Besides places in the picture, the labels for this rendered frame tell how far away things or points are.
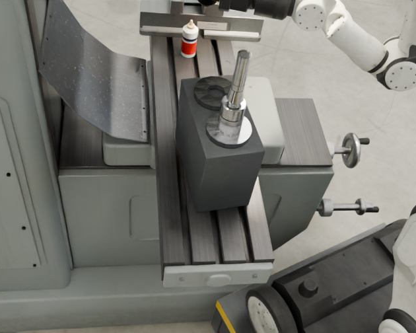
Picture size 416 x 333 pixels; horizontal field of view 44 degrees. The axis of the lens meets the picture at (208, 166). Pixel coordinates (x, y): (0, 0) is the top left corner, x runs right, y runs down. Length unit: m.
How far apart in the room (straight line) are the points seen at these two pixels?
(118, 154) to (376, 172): 1.55
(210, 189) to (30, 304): 1.00
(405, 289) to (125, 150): 0.77
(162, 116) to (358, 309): 0.75
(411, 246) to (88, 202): 0.88
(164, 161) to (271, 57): 1.93
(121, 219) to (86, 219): 0.11
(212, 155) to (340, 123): 1.86
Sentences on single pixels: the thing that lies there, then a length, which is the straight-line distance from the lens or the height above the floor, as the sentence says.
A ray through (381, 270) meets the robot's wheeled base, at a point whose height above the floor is 0.59.
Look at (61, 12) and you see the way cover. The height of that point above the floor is 1.06.
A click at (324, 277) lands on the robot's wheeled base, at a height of 0.59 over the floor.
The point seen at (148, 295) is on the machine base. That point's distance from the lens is 1.85.
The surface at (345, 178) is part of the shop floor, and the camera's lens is 2.55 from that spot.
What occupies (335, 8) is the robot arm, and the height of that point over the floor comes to 1.21.
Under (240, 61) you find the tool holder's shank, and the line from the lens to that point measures 0.88.
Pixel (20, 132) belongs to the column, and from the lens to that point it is 1.27.
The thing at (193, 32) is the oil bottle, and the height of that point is 1.04.
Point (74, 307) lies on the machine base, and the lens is 1.89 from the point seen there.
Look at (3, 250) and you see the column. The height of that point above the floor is 0.46.
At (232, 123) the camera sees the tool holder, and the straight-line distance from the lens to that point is 0.97.
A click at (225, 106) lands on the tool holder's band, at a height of 1.22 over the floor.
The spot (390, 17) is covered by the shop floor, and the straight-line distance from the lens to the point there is 3.67.
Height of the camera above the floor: 1.88
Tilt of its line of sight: 51 degrees down
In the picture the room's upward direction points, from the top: 11 degrees clockwise
